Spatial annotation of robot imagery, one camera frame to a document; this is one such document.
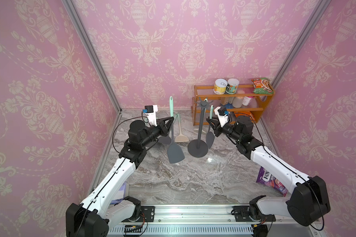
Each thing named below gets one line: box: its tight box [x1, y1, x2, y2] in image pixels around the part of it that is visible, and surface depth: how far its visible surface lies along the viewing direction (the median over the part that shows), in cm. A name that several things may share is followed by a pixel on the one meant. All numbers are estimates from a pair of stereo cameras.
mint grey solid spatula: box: [167, 95, 185, 164], surface depth 72 cm
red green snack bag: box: [251, 77, 274, 95], surface depth 91 cm
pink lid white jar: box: [232, 96, 244, 109], surface depth 103 cm
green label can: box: [225, 78, 240, 95], surface depth 90 cm
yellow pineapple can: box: [213, 78, 228, 95], surface depth 89 cm
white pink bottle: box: [242, 95, 256, 107], surface depth 99 cm
